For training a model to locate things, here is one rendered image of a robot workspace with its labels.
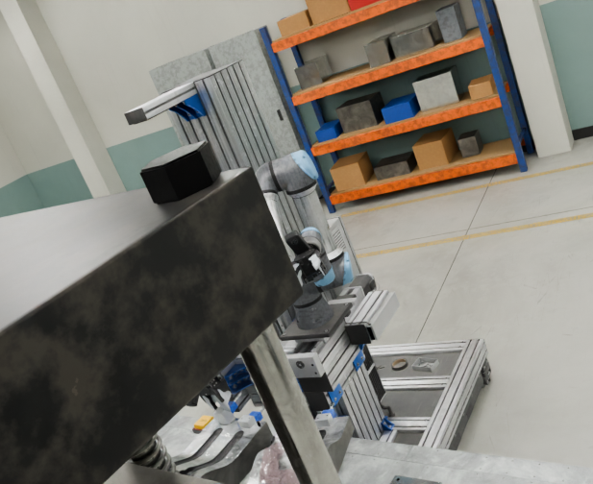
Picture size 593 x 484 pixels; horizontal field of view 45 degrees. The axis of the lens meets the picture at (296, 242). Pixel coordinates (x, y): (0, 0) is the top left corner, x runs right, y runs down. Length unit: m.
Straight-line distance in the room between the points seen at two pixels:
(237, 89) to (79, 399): 2.18
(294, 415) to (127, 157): 8.39
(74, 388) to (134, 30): 8.04
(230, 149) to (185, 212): 1.92
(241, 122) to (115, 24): 6.13
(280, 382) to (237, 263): 0.21
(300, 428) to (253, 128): 1.93
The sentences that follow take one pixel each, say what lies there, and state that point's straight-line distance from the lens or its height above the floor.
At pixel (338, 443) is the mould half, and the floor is 0.85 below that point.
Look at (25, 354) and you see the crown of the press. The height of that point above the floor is 1.97.
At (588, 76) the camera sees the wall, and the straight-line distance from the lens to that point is 7.15.
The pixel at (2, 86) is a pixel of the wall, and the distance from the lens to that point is 10.32.
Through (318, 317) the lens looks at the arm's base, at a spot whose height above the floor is 1.07.
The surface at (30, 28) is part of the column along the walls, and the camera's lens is 9.29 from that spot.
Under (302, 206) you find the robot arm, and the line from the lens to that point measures 2.57.
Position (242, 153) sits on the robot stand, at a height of 1.71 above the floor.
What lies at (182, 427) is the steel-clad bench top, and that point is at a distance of 3.01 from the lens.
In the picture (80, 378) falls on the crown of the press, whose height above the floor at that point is 1.92.
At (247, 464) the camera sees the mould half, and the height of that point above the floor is 0.83.
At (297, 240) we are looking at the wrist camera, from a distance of 2.17.
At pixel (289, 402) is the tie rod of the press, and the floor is 1.67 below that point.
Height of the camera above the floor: 2.19
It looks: 18 degrees down
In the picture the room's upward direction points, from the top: 22 degrees counter-clockwise
